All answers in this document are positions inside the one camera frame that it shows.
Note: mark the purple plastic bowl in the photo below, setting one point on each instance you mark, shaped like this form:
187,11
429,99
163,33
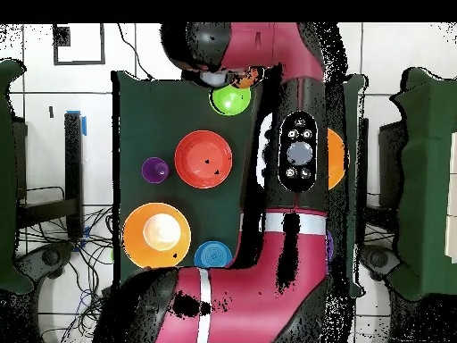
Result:
330,246

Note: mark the black metal frame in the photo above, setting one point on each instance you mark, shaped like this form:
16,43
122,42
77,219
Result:
73,171

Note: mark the blue plastic bowl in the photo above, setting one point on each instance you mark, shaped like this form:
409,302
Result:
213,255

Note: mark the purple plastic cup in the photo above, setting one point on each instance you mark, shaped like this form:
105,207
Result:
155,170

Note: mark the green plastic bowl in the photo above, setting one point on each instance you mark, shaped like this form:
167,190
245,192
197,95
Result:
230,102

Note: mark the red plastic bowl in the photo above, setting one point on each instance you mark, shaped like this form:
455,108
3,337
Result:
203,159

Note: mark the dark green table cloth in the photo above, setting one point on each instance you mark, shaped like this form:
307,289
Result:
150,118

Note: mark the black metal post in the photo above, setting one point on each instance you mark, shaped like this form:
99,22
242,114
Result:
364,171

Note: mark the red plastic cup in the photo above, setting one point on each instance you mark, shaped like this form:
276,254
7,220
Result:
248,81

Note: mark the green cloth covered table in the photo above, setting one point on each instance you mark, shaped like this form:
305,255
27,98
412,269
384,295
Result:
7,250
428,178

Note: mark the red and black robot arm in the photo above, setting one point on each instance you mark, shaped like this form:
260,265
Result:
250,286

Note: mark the large orange plastic bowl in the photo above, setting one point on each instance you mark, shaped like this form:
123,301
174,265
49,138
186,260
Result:
335,160
157,253

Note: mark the black office chair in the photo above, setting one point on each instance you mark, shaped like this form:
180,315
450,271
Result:
46,261
378,259

